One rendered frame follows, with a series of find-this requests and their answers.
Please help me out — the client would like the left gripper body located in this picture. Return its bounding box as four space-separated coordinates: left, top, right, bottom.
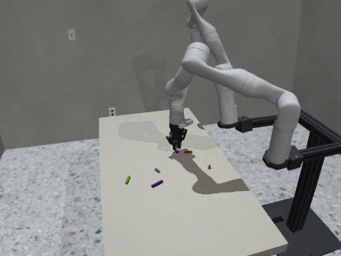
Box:
170 124 184 138

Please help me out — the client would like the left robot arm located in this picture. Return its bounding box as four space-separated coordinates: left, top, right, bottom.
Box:
165 42 301 164

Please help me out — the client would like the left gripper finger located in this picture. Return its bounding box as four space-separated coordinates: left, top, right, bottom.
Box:
177 128 187 149
166 132 178 151

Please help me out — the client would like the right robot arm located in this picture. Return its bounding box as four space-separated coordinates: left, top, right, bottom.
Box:
187 0 238 124

